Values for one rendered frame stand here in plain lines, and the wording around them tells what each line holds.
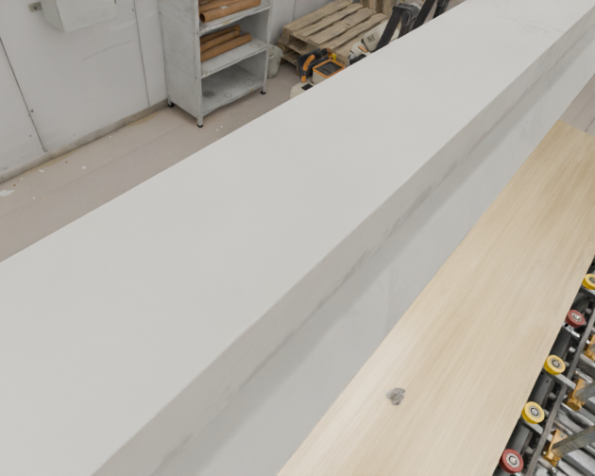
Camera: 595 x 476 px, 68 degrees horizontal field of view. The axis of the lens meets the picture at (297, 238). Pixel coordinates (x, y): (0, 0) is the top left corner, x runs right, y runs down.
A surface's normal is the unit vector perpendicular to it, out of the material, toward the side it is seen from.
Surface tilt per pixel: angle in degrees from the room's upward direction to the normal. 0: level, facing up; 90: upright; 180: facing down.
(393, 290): 60
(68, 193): 0
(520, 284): 0
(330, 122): 0
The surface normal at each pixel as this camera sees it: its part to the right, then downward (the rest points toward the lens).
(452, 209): 0.73, 0.18
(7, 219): 0.14, -0.63
